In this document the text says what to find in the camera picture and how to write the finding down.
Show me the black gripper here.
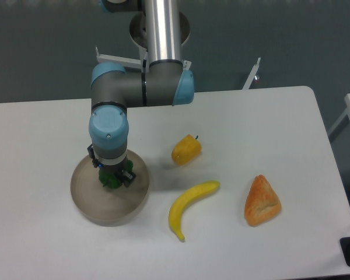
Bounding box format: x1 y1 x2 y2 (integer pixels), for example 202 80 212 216
87 144 137 187

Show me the green toy bell pepper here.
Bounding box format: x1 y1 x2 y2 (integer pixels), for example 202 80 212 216
99 160 134 190

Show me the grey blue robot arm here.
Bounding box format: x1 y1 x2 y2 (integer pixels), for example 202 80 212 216
88 1 195 189

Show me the beige round plate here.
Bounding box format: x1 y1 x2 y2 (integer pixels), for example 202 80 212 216
70 150 150 226

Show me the yellow toy bell pepper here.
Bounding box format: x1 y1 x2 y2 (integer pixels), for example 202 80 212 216
171 134 202 166

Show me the yellow toy banana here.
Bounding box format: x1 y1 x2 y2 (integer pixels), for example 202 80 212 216
168 180 221 242

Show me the orange toy pastry triangle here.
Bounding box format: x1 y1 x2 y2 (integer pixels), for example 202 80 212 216
244 174 282 227

